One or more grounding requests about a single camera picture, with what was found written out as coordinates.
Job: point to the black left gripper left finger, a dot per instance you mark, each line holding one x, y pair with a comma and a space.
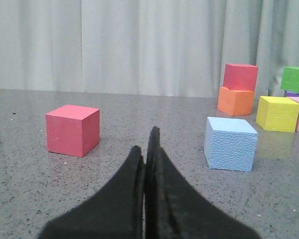
114, 212

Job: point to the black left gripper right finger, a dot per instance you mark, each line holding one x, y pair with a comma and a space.
175, 210

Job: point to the textured light blue foam cube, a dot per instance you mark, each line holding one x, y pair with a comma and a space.
230, 144

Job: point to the pink-red foam cube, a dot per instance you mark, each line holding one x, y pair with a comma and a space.
73, 130

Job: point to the orange foam cube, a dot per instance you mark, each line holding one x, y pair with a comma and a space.
235, 102

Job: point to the yellow foam cube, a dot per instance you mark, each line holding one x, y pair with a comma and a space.
277, 114

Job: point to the red stacked foam cube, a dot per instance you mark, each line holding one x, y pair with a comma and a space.
240, 77

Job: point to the purple foam cube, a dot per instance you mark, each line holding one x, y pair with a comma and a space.
291, 94

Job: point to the white curtain backdrop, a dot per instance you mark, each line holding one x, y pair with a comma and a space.
146, 47

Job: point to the green foam cube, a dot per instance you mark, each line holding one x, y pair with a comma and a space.
290, 79

